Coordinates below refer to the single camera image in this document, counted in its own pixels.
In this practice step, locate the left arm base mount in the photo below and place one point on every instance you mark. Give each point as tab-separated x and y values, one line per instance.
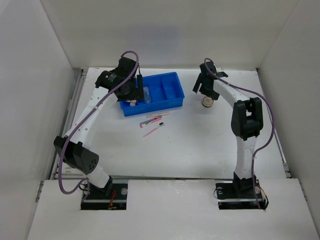
115	198

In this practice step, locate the pink makeup brush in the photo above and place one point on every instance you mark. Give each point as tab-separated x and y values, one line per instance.
142	126

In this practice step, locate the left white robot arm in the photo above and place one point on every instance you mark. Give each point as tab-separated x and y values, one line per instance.
123	83

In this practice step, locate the beige cosmetic stick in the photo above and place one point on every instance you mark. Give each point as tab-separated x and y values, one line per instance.
158	115

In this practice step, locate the beige makeup sponge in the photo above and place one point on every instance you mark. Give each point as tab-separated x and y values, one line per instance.
132	103

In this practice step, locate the clear plastic bottle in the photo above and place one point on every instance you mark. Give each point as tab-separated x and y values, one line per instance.
147	95

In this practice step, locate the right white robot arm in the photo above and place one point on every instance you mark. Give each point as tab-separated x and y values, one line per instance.
246	120

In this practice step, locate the round compact case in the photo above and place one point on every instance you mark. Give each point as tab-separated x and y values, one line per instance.
207	102

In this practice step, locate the blue plastic organizer tray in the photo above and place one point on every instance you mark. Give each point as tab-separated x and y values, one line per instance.
165	91

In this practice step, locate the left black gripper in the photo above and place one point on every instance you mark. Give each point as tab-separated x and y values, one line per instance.
133	96

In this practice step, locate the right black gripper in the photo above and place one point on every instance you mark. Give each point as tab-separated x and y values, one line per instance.
213	94

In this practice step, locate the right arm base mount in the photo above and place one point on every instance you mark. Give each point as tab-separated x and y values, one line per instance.
240	194

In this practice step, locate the pink eyebrow comb brush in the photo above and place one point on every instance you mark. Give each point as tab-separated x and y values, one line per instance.
153	130

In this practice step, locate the houndstooth pattern pencil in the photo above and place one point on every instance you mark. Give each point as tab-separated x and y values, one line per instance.
149	121

